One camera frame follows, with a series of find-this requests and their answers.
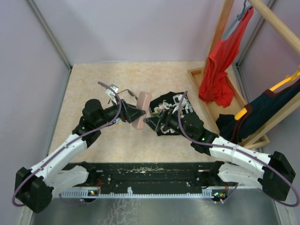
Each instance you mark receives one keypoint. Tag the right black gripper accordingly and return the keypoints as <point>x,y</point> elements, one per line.
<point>165,117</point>

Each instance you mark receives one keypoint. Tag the pink glasses case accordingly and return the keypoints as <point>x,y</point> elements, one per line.
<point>143,104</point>

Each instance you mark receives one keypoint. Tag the yellow clothes hanger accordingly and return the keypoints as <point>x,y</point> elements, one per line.
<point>288,79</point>

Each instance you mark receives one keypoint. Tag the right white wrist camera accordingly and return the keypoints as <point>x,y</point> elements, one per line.
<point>176,106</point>

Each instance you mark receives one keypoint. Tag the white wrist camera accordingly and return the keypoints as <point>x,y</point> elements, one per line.
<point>111,92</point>
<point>176,106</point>

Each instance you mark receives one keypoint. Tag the black floral t-shirt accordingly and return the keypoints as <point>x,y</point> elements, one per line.
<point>170,114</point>

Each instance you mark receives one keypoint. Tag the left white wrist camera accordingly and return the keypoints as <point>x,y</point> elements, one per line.
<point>111,92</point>

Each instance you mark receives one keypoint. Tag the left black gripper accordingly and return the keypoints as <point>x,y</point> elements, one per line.
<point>128,113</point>

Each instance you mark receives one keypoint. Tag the red tank top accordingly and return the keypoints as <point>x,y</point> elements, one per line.
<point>214,87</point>

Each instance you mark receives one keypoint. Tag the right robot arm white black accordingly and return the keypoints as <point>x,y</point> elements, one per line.
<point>270,173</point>

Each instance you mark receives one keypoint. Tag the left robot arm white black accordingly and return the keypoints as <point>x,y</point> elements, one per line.
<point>37,186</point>

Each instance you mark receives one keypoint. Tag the grey clothes hanger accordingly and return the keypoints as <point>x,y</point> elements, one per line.
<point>239,16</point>

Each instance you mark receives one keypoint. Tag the wooden clothes rack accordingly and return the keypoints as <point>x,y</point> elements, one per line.
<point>269,52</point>

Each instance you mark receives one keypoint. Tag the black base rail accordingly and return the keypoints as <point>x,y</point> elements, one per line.
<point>152,178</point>

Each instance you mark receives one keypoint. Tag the navy blue garment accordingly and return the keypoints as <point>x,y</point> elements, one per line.
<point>259,111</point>

